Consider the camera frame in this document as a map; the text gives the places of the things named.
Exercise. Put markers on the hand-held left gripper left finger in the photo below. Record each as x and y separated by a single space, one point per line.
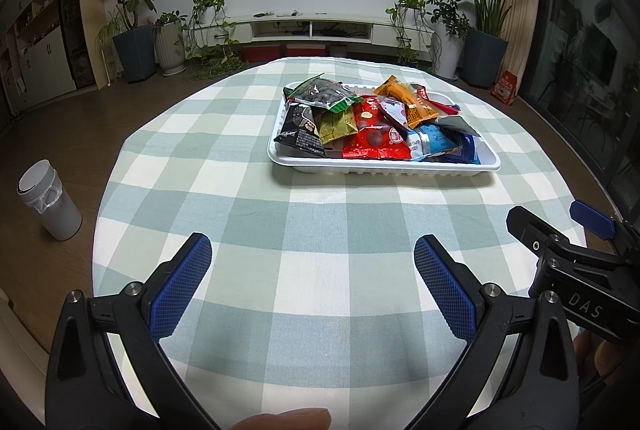
180 290

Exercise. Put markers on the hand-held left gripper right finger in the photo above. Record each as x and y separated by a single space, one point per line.
445 290

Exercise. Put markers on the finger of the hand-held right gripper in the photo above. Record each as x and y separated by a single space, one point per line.
592 217
525 227

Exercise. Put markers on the dark blue cake packet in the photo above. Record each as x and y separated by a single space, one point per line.
467 149

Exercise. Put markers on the light blue snack packet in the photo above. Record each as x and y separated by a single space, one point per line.
435 139

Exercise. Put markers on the white plastic tray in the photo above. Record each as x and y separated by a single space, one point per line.
380 165

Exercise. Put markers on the bright pink snack packet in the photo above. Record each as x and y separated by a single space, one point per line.
447 109

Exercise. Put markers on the red chocolate ball packet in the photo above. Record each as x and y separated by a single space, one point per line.
372 139

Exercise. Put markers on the white and red snack packet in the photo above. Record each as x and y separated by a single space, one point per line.
422 93

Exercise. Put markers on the orange snack packet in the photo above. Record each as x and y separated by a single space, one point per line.
407 102

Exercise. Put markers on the olive gold snack packet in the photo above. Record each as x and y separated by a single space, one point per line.
337 127

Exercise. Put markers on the black snack packet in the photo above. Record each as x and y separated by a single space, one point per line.
300 134

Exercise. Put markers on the green clear nut packet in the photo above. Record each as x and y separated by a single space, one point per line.
320 92

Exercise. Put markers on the person's right hand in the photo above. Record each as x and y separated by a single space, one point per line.
582 352

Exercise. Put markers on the person's left hand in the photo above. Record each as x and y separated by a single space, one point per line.
285 420

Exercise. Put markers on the round table with checkered cloth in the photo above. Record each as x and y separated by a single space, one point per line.
300 235

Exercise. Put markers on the red paper bag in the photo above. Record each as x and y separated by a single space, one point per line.
506 88

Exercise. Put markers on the white trash can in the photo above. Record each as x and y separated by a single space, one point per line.
57 215

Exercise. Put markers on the glass sliding door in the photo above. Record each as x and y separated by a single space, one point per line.
575 59

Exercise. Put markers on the large-leaf plant dark pot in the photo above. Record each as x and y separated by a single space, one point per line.
482 59

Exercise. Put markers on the bushy plant smooth white pot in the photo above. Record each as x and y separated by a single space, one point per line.
447 49

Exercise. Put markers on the potted tree in grey pot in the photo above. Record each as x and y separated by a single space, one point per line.
135 54

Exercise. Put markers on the small plant ribbed white pot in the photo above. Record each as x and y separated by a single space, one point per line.
170 49

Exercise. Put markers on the red storage box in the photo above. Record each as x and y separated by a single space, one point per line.
262 53
306 50

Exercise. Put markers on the small grey pot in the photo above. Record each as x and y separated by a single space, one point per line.
337 50

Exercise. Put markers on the white television cabinet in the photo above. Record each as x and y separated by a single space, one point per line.
270 32

